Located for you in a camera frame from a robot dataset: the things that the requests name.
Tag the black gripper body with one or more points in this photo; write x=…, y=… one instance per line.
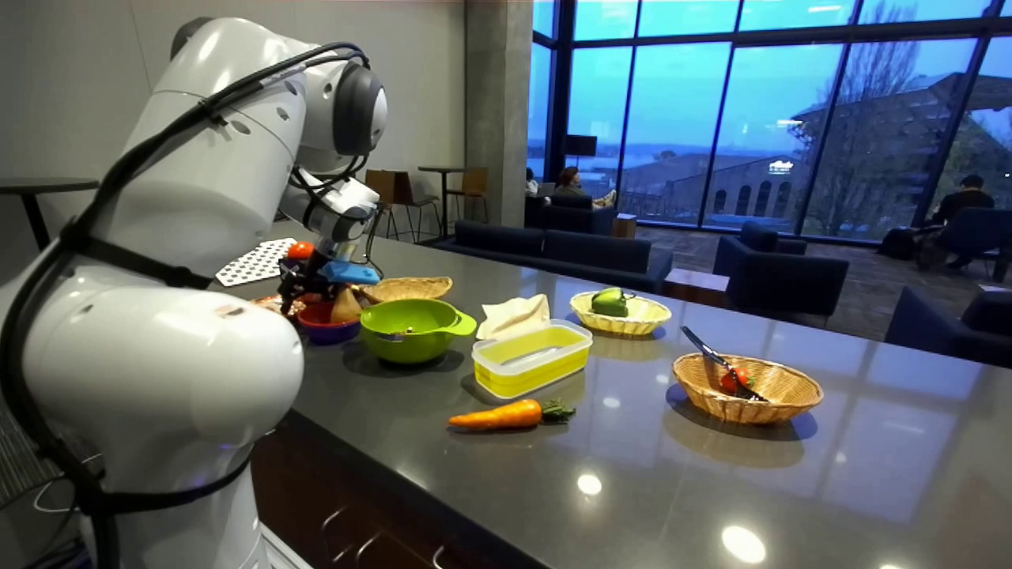
x=306, y=271

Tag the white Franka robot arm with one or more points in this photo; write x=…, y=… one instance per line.
x=177, y=348

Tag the red bowl with blue base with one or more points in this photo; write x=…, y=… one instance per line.
x=328, y=332

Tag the green plastic bowl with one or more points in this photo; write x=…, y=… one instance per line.
x=412, y=335

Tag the red button on black box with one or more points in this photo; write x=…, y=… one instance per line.
x=301, y=251

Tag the brown toy pear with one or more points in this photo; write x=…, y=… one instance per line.
x=347, y=306

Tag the empty oval wicker basket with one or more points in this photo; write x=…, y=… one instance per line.
x=412, y=288

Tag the tall dark table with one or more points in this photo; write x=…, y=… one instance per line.
x=440, y=167

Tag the white folded napkin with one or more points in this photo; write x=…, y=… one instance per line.
x=512, y=316

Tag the orange toy carrot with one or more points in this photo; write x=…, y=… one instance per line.
x=493, y=417

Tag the yellow container with clear lid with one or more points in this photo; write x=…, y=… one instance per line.
x=531, y=364

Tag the long dark blue sofa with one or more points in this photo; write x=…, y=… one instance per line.
x=558, y=253

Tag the dark armchair with seated person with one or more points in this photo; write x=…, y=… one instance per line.
x=570, y=213

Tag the seated person with cap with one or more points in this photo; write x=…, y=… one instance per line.
x=570, y=180

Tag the green toy vegetable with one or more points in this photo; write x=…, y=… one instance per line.
x=609, y=300

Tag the black monitor on stand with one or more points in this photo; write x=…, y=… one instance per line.
x=581, y=144

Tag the pale yellow woven basket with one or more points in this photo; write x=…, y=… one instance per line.
x=635, y=319

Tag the small wooden coffee table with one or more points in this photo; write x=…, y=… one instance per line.
x=696, y=286

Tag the dark spoon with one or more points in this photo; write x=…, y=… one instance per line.
x=699, y=348

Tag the red toy fruit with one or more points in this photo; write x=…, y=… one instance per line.
x=733, y=380

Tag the brown wicker basket with items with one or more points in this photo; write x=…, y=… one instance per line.
x=761, y=404

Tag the dark blue armchair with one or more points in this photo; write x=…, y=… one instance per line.
x=778, y=276

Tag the seated person by window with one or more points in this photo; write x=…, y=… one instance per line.
x=961, y=199

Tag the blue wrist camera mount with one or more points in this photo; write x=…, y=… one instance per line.
x=352, y=271

